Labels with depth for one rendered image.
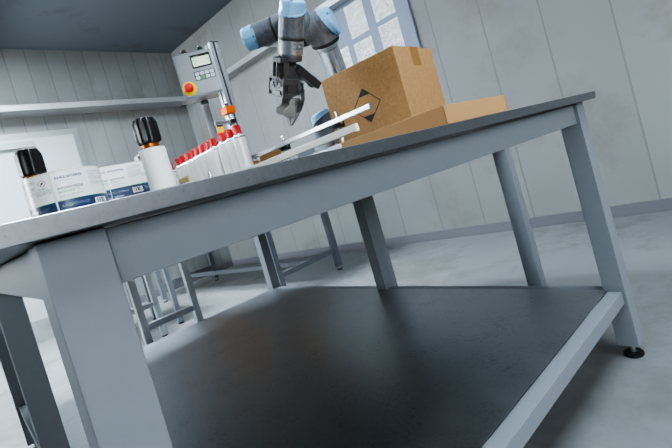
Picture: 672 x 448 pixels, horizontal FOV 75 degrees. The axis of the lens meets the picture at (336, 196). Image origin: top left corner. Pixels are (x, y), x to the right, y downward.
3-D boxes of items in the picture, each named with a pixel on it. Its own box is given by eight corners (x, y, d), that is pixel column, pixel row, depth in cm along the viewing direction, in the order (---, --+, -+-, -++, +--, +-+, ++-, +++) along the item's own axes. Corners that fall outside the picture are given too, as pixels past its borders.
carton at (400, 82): (341, 158, 149) (319, 81, 148) (381, 149, 167) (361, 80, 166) (417, 134, 129) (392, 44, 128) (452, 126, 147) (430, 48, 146)
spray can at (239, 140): (241, 180, 166) (226, 128, 165) (253, 177, 169) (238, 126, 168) (247, 178, 162) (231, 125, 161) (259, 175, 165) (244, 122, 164)
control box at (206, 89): (189, 104, 195) (176, 63, 194) (226, 95, 197) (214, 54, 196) (184, 100, 185) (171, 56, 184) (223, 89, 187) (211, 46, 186)
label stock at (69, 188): (54, 229, 138) (40, 185, 138) (120, 211, 142) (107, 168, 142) (23, 233, 119) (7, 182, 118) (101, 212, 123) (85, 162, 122)
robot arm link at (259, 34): (273, 28, 179) (233, 21, 133) (298, 18, 177) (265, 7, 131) (284, 56, 182) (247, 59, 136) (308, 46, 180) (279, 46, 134)
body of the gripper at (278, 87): (267, 95, 133) (268, 54, 129) (289, 93, 139) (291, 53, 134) (283, 100, 129) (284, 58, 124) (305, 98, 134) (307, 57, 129)
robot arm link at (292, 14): (308, 0, 127) (304, 0, 119) (306, 40, 132) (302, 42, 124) (282, -3, 128) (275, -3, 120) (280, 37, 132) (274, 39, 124)
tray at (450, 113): (345, 159, 107) (340, 143, 107) (409, 143, 124) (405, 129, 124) (448, 125, 85) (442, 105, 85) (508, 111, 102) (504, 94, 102)
